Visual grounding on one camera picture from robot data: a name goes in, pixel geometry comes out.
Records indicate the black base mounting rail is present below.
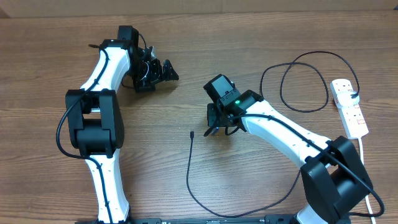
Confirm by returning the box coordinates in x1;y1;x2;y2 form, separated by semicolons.
74;213;352;224

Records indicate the white USB charger plug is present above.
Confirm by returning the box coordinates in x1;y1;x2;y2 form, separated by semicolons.
335;91;360;108

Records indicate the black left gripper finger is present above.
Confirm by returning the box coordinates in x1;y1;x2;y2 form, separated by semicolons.
162;59;179;81
134;84;155;93

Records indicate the Samsung Galaxy smartphone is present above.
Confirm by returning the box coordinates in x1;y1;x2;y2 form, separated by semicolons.
210;127;220;136

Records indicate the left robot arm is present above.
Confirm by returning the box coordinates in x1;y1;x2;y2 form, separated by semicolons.
60;26;179;223

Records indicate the white power strip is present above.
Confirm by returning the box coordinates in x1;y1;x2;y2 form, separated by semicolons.
330;79;369;139

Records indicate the black USB charging cable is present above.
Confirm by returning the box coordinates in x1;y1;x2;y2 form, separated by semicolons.
185;50;361;218

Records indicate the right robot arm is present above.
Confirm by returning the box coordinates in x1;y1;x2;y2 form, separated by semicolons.
203;74;373;223

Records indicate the white power strip cord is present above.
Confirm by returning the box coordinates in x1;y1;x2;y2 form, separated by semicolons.
357;138;376;224

